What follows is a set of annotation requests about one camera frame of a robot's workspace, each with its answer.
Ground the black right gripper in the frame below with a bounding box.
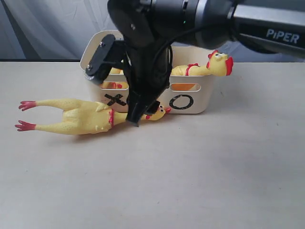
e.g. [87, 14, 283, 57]
[124, 41, 173, 127]

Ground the headless rubber chicken body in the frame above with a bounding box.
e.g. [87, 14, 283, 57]
[100, 68, 128, 89]

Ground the whole rubber chicken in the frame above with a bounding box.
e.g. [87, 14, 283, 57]
[171, 50, 234, 77]
[15, 97, 172, 136]

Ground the whole rubber chicken front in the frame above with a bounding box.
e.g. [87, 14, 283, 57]
[171, 50, 234, 77]

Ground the cream bin marked X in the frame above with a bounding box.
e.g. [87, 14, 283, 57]
[80, 30, 129, 112]

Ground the cream bin marked O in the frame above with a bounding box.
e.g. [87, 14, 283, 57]
[158, 46, 215, 114]

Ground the blue-grey backdrop curtain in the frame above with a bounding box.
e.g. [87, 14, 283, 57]
[1, 0, 305, 62]

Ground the black cable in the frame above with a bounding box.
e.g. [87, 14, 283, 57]
[151, 26, 232, 82]

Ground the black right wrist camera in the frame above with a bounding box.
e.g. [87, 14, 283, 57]
[85, 34, 126, 85]

